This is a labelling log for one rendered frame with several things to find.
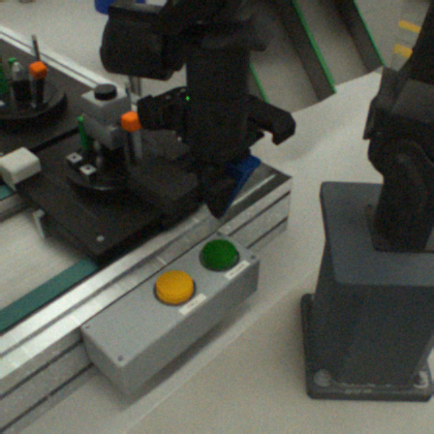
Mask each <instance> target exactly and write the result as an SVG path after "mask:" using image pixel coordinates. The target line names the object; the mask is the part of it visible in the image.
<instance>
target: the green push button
mask: <svg viewBox="0 0 434 434"><path fill-rule="evenodd" d="M201 257H202V260H203V262H204V263H205V264H206V265H208V266H210V267H212V268H218V269H221V268H226V267H229V266H231V265H232V264H233V263H234V262H235V260H236V248H235V246H234V245H233V244H232V243H231V242H229V241H227V240H225V239H213V240H210V241H208V242H206V243H205V244H204V245H203V247H202V249H201Z"/></svg>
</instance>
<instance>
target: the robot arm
mask: <svg viewBox="0 0 434 434"><path fill-rule="evenodd" d="M246 1H247V0H167V1H166V3H165V4H164V6H160V5H152V4H144V3H143V4H139V3H136V2H133V1H131V0H116V1H115V2H113V3H112V4H110V5H109V6H108V21H107V23H106V25H105V28H104V32H103V37H102V45H101V47H100V54H99V56H100V60H101V63H102V65H103V67H104V68H105V70H106V71H107V72H109V73H110V74H114V75H121V76H124V75H126V76H132V77H137V78H148V79H154V80H160V81H168V80H169V79H170V78H171V77H172V75H173V73H174V72H179V71H181V69H182V68H183V66H184V64H185V65H186V85H182V86H177V87H174V88H172V89H170V90H168V91H166V92H164V93H161V94H159V95H156V96H154V97H153V96H152V95H147V96H145V97H143V98H141V99H138V100H137V115H138V118H139V123H140V125H141V127H142V128H143V129H145V130H150V131H157V130H158V131H161V130H162V129H163V130H169V131H174V132H175V139H176V140H178V141H179V142H181V143H183V144H187V145H189V146H190V151H188V152H187V153H185V154H183V155H181V156H180V157H178V158H176V159H175V160H168V159H166V158H165V157H163V156H161V155H159V154H156V155H154V156H153V157H151V158H149V159H147V160H145V161H144V162H142V163H140V164H138V165H137V166H136V167H134V168H132V169H131V170H129V171H128V182H129V189H130V190H131V191H133V193H135V194H137V195H138V196H140V197H141V198H143V199H144V200H146V201H147V202H149V203H151V204H152V205H154V206H155V207H157V208H158V209H160V210H161V211H163V212H164V213H166V214H168V215H174V214H175V213H177V212H178V211H180V210H182V209H183V208H185V207H186V206H188V205H189V204H190V203H191V202H193V201H195V200H196V199H197V197H198V189H199V191H200V193H201V196H202V198H203V200H204V202H205V204H206V206H207V208H208V210H209V212H210V214H211V216H212V217H214V218H215V219H217V220H219V219H221V218H222V217H223V216H224V215H225V214H226V212H227V210H228V209H229V207H230V206H231V204H232V203H233V201H234V199H235V198H236V196H237V194H238V193H239V192H240V190H241V189H242V187H243V186H244V185H245V183H246V182H247V180H248V179H249V178H250V176H251V175H252V173H253V172H254V171H255V169H256V168H257V167H259V166H260V165H261V162H262V160H261V159H260V158H259V157H257V156H255V155H253V154H251V148H249V147H251V146H252V145H255V144H256V142H258V141H260V140H261V139H262V138H264V132H268V133H270V134H272V138H271V142H272V143H273V144H274V145H276V146H278V145H280V144H281V143H283V142H284V141H286V140H288V139H289V138H291V137H292V136H294V135H295V129H296V122H295V119H294V118H293V116H292V115H291V113H290V112H288V111H285V110H283V109H281V108H278V107H276V106H273V105H271V104H269V103H266V102H264V101H262V100H259V99H258V97H256V96H254V95H251V94H249V76H250V55H251V50H254V51H266V49H267V48H268V46H269V44H270V43H271V41H272V40H273V38H274V36H275V35H276V33H275V31H274V30H273V29H272V28H271V27H270V26H269V25H268V24H267V23H265V22H264V21H262V19H261V18H260V15H259V13H254V14H253V15H252V16H251V17H250V18H249V19H246V20H240V19H233V18H231V17H232V16H233V14H234V13H235V12H236V11H237V10H238V9H239V8H240V7H241V6H242V5H243V4H244V3H245V2H246ZM198 21H202V22H205V23H197V22H198ZM421 26H422V27H421V29H420V31H419V33H418V38H417V41H416V43H415V46H412V51H413V52H412V54H411V55H410V57H408V59H407V61H406V63H405V64H404V65H403V66H402V67H401V68H400V69H399V72H397V71H395V70H393V69H391V68H389V67H387V66H384V68H383V71H382V75H381V80H380V84H381V85H380V88H379V91H378V93H377V94H376V96H375V97H374V98H373V99H372V101H371V102H370V106H369V110H368V113H367V117H366V121H365V125H364V127H365V129H364V133H363V137H362V139H363V140H369V146H368V152H367V154H368V160H369V162H371V164H372V165H373V167H374V170H375V171H377V172H378V173H379V174H380V175H382V176H383V183H382V187H381V190H380V194H379V197H378V200H377V203H367V204H366V205H365V206H364V213H365V217H366V221H367V225H368V229H369V232H370V236H371V240H372V244H373V248H374V250H376V251H385V252H405V253H426V254H434V0H431V1H430V5H429V8H428V10H427V13H426V17H425V19H424V21H423V23H422V25H421Z"/></svg>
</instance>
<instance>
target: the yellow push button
mask: <svg viewBox="0 0 434 434"><path fill-rule="evenodd" d="M193 289H194V284H193V279H192V278H191V276H190V275H189V274H187V273H185V272H183V271H178V270H173V271H169V272H166V273H164V274H162V275H161V276H160V277H159V278H158V280H157V281H156V291H157V295H158V296H159V297H160V298H161V299H162V300H164V301H166V302H170V303H176V302H181V301H184V300H186V299H187V298H188V297H190V295H191V294H192V292H193Z"/></svg>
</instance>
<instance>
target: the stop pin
mask: <svg viewBox="0 0 434 434"><path fill-rule="evenodd" d="M33 215H34V218H35V221H36V225H37V228H38V231H39V234H40V236H41V237H42V238H43V239H44V240H46V239H48V238H49V237H51V232H50V229H49V225H48V222H47V217H46V215H45V213H44V212H43V211H42V210H39V211H37V212H35V213H33Z"/></svg>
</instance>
